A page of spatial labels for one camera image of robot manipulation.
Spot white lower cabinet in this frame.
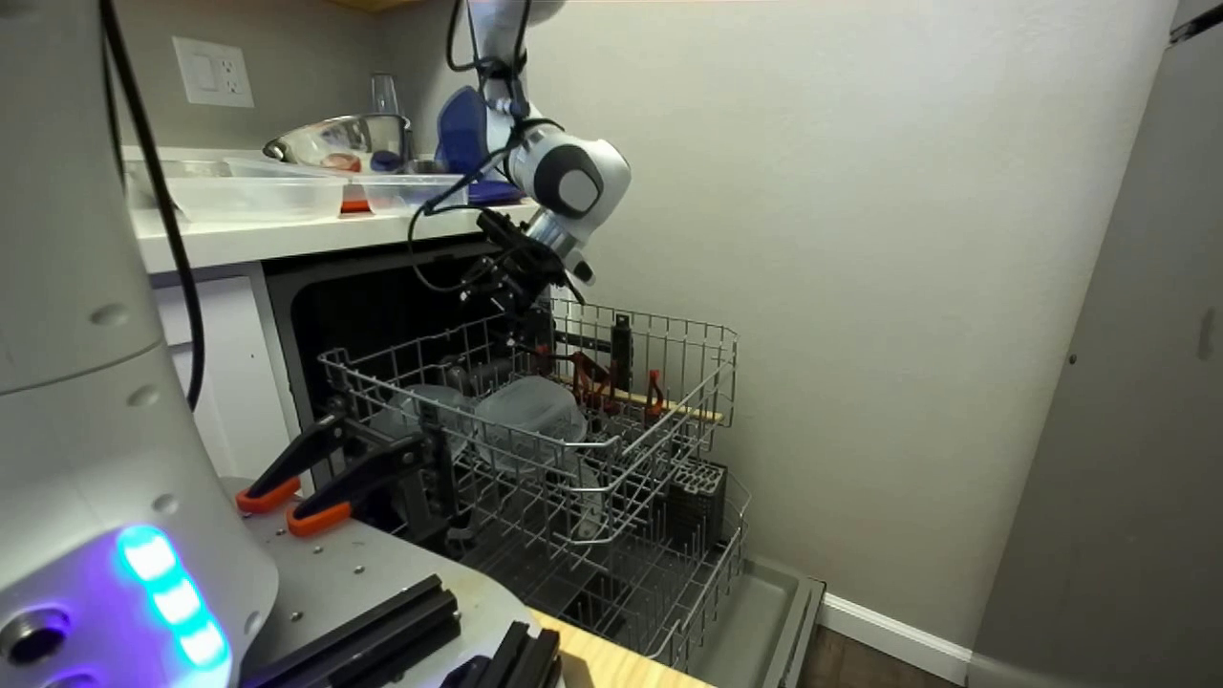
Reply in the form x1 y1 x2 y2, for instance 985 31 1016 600
151 264 306 486

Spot stainless steel refrigerator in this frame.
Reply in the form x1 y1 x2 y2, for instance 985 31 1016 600
962 0 1223 688

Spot white wall outlet plate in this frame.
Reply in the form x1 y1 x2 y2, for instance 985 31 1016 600
167 31 255 111

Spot dishwasher door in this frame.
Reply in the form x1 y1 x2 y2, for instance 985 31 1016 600
686 551 830 688

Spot shiny steel mixing bowl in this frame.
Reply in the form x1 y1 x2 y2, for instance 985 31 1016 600
259 111 374 172

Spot frosted grey plastic container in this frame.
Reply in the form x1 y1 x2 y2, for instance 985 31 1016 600
474 371 593 451

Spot large clear plastic tub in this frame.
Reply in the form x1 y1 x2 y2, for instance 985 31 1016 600
147 168 351 231

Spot clear rectangular plastic container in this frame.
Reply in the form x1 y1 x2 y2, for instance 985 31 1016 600
342 168 468 219

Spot wire dishwasher rack with basket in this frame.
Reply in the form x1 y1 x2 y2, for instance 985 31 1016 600
435 477 758 678

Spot black bottle in rack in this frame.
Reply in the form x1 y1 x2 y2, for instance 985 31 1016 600
607 311 637 393

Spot black dishwasher body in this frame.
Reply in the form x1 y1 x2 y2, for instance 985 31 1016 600
255 226 593 511

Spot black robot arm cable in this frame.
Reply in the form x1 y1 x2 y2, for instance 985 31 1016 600
407 0 548 297

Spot wire dishwasher rack with tines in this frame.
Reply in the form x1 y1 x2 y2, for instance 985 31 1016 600
314 295 746 556

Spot white baseboard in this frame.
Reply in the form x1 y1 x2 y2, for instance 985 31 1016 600
819 590 979 688

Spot dark cutlery basket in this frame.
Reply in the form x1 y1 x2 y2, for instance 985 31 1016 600
658 459 734 557

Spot clear plastic bowl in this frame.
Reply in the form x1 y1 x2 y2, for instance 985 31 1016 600
377 365 478 437

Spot thick black base cable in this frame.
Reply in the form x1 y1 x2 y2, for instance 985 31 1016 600
96 0 210 413

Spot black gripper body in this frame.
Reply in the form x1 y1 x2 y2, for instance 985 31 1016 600
458 205 593 324

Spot short black aluminium extrusion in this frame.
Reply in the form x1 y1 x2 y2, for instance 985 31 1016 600
435 616 566 688

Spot long black aluminium extrusion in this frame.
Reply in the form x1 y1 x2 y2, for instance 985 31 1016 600
240 571 468 688

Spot dark blue round lid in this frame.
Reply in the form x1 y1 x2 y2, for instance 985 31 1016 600
454 175 532 211

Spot black clamp orange tips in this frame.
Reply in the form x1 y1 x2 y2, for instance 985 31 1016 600
235 411 351 521
283 437 433 543

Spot tall blue plastic container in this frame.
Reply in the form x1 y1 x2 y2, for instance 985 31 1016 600
433 83 515 182

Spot wooden handled utensil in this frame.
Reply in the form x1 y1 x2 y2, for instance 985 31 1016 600
571 347 732 431

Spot blender with steel base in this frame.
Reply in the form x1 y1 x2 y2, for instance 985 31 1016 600
366 73 419 166

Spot grey metal mounting plate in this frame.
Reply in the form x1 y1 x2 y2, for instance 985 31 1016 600
236 511 548 688

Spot wooden board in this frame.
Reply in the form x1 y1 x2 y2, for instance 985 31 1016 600
532 608 719 688

